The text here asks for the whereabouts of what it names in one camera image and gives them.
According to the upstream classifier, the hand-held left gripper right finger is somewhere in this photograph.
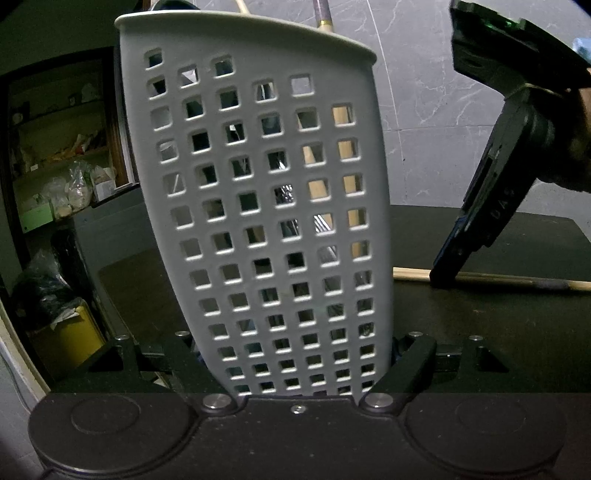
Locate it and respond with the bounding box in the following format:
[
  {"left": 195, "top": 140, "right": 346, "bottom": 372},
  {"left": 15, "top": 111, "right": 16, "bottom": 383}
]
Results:
[{"left": 360, "top": 330, "right": 546, "bottom": 412}]

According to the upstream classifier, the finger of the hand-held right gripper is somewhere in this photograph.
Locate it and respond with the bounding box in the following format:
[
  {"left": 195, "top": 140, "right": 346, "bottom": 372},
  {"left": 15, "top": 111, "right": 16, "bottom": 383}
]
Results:
[{"left": 429, "top": 210, "right": 482, "bottom": 289}]

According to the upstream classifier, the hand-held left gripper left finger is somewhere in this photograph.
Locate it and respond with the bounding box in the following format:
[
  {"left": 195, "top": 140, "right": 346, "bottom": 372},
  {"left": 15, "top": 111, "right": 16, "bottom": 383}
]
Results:
[{"left": 48, "top": 330, "right": 237, "bottom": 412}]

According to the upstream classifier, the white perforated utensil basket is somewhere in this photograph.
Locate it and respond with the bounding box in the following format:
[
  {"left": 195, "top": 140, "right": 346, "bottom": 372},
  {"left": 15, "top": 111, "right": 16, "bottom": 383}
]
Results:
[{"left": 114, "top": 10, "right": 396, "bottom": 401}]

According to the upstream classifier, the person's right hand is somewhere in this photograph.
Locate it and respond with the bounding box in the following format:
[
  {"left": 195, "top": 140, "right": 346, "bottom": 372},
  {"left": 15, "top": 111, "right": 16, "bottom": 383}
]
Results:
[{"left": 542, "top": 88, "right": 591, "bottom": 191}]

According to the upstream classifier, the yellow bin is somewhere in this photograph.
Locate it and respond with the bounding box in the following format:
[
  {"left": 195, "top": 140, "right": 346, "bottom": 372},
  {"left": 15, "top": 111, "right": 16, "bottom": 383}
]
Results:
[{"left": 27, "top": 300, "right": 108, "bottom": 380}]

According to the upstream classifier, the grey cabinet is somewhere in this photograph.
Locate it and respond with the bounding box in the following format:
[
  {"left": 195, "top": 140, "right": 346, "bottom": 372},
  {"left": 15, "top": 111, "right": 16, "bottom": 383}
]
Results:
[{"left": 73, "top": 185, "right": 158, "bottom": 325}]

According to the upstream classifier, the black garbage bag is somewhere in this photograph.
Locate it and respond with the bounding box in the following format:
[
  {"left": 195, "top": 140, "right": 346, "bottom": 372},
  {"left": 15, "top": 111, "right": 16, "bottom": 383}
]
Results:
[{"left": 11, "top": 248, "right": 85, "bottom": 334}]

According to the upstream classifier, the green box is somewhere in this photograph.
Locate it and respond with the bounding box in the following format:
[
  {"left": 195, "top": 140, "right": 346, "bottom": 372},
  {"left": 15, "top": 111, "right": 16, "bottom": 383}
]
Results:
[{"left": 20, "top": 202, "right": 55, "bottom": 232}]

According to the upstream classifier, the dark wooden shelf cabinet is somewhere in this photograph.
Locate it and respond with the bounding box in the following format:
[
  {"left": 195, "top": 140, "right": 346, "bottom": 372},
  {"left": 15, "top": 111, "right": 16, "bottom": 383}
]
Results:
[{"left": 0, "top": 50, "right": 140, "bottom": 234}]

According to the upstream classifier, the dark green flat utensil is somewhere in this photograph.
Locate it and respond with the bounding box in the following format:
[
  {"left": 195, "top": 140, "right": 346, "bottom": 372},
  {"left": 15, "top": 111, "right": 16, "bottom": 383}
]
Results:
[{"left": 154, "top": 0, "right": 200, "bottom": 13}]

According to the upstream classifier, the pale door frame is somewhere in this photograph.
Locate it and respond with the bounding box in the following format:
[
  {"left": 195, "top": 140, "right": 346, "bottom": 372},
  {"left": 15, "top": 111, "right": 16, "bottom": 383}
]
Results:
[{"left": 0, "top": 318, "right": 52, "bottom": 403}]

